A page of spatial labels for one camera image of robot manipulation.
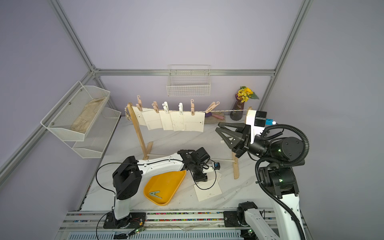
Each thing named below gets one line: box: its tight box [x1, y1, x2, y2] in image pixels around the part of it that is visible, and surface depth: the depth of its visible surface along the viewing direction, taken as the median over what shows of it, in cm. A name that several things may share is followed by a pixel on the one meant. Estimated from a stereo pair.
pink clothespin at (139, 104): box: [136, 95, 143, 112], surface depth 63 cm
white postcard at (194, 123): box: [183, 111, 205, 133], surface depth 71 cm
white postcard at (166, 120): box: [159, 110, 173, 131], surface depth 70 cm
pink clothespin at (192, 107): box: [190, 98, 195, 116], surface depth 64 cm
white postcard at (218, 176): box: [216, 172, 222, 183], surface depth 90 cm
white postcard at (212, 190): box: [193, 180, 223, 202], surface depth 82 cm
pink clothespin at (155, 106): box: [151, 101, 159, 113], surface depth 64 cm
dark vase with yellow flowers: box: [230, 86, 260, 121], surface depth 106 cm
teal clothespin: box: [149, 191, 162, 199], surface depth 82 cm
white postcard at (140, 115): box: [131, 106, 147, 126], surface depth 69 cm
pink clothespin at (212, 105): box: [205, 101, 220, 114], surface depth 63 cm
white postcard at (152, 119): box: [141, 110, 163, 131], surface depth 69 cm
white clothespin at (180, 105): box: [178, 102, 183, 115], surface depth 64 cm
